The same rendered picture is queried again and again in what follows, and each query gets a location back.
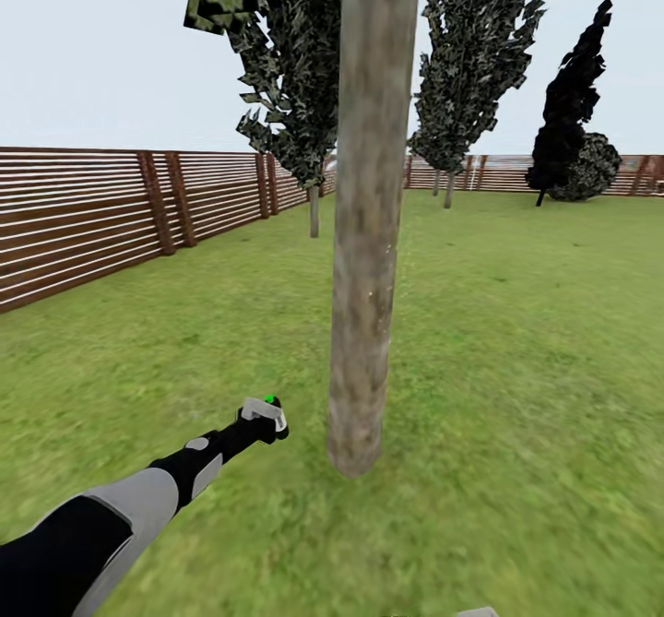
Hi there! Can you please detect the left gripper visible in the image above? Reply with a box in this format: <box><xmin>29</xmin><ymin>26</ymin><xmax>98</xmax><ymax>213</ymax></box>
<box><xmin>231</xmin><ymin>410</ymin><xmax>277</xmax><ymax>450</ymax></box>

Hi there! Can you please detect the pesticide atomizer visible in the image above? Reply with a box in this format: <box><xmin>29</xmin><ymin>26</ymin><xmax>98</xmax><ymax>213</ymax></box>
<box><xmin>274</xmin><ymin>414</ymin><xmax>289</xmax><ymax>440</ymax></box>

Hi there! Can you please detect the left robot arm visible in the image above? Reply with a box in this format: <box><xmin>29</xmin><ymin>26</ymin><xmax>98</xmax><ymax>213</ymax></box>
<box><xmin>0</xmin><ymin>397</ymin><xmax>282</xmax><ymax>617</ymax></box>

